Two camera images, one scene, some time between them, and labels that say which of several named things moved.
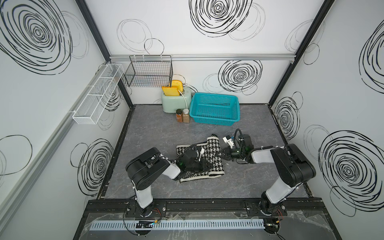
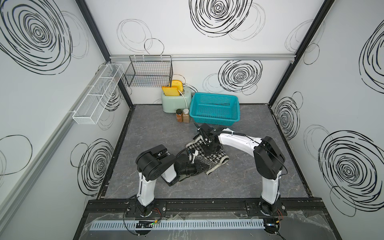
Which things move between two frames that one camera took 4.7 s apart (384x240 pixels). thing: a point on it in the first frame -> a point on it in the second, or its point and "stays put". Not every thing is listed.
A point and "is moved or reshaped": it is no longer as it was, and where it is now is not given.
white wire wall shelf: x=90 y=110 stays put
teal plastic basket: x=214 y=109 stays put
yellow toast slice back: x=178 y=84 stays put
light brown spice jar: x=186 y=116 stays put
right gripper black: x=227 y=155 -> x=207 y=152
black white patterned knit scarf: x=210 y=151 is moved or reshaped
